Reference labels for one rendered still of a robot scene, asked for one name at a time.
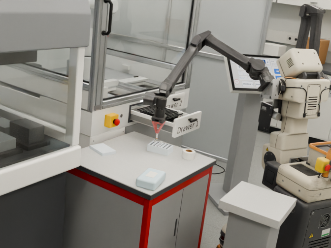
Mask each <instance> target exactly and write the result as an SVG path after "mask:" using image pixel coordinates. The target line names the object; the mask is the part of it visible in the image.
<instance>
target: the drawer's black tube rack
mask: <svg viewBox="0 0 331 248"><path fill-rule="evenodd" d="M155 108H156V105H154V106H147V107H143V108H139V109H137V110H139V111H140V112H141V113H143V114H146V115H149V116H154V114H155ZM174 114H178V112H177V111H174V110H170V109H167V108H166V109H165V115H167V117H168V116H171V115H174ZM176 118H177V116H176V117H173V118H170V119H166V121H168V122H171V123H173V122H174V119H176Z"/></svg>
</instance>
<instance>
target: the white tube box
mask: <svg viewBox="0 0 331 248"><path fill-rule="evenodd" d="M173 146H174V145H171V144H167V143H162V144H161V143H160V142H158V141H156V142H154V141H152V142H150V143H149V144H148V145H147V151H149V152H153V153H157V154H161V155H166V156H168V155H169V154H170V153H172V152H173Z"/></svg>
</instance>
